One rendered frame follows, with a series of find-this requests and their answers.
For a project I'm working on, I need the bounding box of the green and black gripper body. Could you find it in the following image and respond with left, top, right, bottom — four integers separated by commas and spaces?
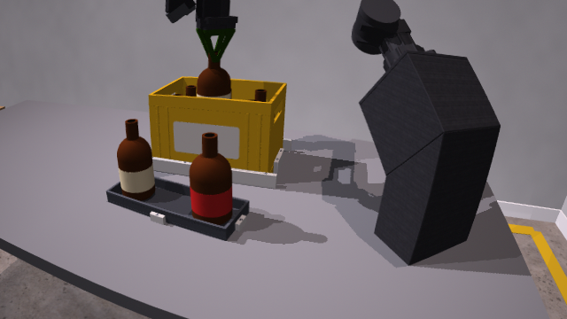
196, 0, 237, 30

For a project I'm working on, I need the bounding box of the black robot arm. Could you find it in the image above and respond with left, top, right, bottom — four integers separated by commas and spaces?
166, 0, 436, 71

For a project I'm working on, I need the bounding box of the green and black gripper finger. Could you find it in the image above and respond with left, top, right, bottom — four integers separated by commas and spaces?
196, 28, 225, 57
201, 28, 236, 63

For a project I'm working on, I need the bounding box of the brown bottle with red label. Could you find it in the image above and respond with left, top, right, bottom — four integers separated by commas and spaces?
190, 132, 233, 225

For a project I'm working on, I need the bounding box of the yellow crate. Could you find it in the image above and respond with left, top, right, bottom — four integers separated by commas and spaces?
149, 77, 285, 174

